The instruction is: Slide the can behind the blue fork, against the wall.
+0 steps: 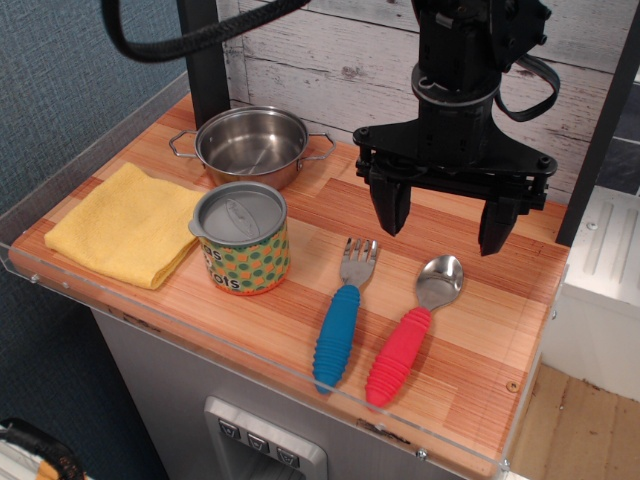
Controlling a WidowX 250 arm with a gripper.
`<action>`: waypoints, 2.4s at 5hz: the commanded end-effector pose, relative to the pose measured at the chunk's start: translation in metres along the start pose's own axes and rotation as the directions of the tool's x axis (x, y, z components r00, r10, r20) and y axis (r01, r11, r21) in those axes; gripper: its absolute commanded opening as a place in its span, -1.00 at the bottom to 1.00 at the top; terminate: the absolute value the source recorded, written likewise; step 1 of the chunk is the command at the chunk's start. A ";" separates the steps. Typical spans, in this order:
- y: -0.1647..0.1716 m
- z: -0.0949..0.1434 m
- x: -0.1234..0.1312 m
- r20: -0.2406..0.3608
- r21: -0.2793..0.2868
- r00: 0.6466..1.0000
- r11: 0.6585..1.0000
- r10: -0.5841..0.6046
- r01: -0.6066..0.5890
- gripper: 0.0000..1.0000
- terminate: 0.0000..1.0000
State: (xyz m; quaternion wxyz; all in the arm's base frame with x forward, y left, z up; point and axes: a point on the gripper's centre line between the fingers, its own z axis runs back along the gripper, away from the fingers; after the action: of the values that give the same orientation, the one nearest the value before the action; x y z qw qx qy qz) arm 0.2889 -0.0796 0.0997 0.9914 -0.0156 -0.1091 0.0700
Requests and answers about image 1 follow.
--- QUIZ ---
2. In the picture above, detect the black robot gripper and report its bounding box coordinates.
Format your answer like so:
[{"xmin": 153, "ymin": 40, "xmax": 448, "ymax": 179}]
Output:
[{"xmin": 353, "ymin": 88, "xmax": 557, "ymax": 256}]

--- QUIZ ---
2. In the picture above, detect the green orange patterned can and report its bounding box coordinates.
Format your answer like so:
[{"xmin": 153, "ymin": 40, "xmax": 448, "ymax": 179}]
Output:
[{"xmin": 189, "ymin": 181, "xmax": 291, "ymax": 296}]

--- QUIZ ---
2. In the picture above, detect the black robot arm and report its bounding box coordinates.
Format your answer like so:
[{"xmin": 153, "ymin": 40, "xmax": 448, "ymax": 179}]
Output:
[{"xmin": 353, "ymin": 1, "xmax": 560, "ymax": 256}]

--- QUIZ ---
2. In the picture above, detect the silver steel pot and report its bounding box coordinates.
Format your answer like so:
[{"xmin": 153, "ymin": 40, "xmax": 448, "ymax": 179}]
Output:
[{"xmin": 169, "ymin": 106, "xmax": 336, "ymax": 190}]

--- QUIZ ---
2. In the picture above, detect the white ridged side counter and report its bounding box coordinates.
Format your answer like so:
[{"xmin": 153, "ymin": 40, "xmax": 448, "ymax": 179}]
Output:
[{"xmin": 541, "ymin": 186, "xmax": 639, "ymax": 400}]

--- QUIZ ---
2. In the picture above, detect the silver dispenser button panel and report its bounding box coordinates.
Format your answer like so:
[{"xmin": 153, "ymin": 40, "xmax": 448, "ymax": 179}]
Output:
[{"xmin": 204, "ymin": 396, "xmax": 328, "ymax": 479}]

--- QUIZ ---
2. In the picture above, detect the silver toy fridge cabinet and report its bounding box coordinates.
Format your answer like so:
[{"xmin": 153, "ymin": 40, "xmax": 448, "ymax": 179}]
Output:
[{"xmin": 93, "ymin": 311, "xmax": 455, "ymax": 479}]

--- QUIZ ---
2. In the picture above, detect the yellow folded cloth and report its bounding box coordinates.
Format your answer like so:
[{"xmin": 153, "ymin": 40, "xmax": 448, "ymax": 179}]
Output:
[{"xmin": 44, "ymin": 163, "xmax": 203, "ymax": 290}]

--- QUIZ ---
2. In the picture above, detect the clear acrylic table guard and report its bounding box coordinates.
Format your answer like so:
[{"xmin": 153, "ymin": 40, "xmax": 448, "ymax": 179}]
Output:
[{"xmin": 1, "ymin": 77, "xmax": 568, "ymax": 479}]

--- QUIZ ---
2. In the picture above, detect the black orange object bottom left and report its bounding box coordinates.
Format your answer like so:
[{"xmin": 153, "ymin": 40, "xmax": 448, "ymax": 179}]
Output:
[{"xmin": 1, "ymin": 418, "xmax": 89, "ymax": 480}]

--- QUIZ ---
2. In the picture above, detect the red handled spoon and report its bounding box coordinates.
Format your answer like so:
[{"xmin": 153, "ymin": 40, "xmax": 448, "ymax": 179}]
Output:
[{"xmin": 365, "ymin": 255, "xmax": 464, "ymax": 408}]

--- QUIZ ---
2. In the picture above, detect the blue handled fork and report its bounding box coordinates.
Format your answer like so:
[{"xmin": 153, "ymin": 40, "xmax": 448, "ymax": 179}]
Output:
[{"xmin": 313, "ymin": 238, "xmax": 378, "ymax": 394}]

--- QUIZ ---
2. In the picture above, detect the black vertical right post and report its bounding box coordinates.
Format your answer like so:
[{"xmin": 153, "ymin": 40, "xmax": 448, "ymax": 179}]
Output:
[{"xmin": 555, "ymin": 7, "xmax": 639, "ymax": 247}]

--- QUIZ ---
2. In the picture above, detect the black vertical post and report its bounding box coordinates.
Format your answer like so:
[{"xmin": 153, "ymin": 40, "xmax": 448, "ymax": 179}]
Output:
[
  {"xmin": 555, "ymin": 7, "xmax": 639, "ymax": 247},
  {"xmin": 177, "ymin": 0, "xmax": 230, "ymax": 128}
]

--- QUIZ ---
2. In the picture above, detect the black vertical left post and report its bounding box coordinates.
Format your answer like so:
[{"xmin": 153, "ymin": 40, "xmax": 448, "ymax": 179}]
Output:
[{"xmin": 177, "ymin": 0, "xmax": 230, "ymax": 128}]

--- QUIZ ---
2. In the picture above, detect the thick black braided cable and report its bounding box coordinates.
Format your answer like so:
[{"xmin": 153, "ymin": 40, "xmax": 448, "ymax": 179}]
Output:
[{"xmin": 101, "ymin": 0, "xmax": 312, "ymax": 64}]

